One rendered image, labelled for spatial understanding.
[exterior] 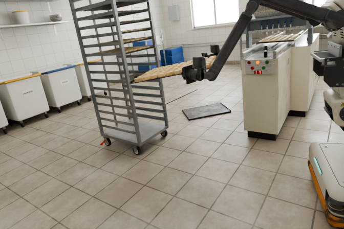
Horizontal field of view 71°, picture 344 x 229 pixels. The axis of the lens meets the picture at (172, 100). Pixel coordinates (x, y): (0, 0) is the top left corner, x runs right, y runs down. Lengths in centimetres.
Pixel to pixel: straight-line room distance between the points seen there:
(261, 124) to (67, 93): 339
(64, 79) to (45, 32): 110
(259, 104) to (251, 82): 23
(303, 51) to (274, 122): 91
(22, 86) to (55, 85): 52
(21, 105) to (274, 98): 359
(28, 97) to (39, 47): 121
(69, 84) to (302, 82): 369
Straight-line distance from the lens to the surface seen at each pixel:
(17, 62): 508
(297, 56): 306
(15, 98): 435
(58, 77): 463
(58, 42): 544
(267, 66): 237
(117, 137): 273
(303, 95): 316
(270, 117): 255
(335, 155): 197
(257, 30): 313
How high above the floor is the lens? 125
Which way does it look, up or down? 17 degrees down
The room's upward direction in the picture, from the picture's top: 8 degrees counter-clockwise
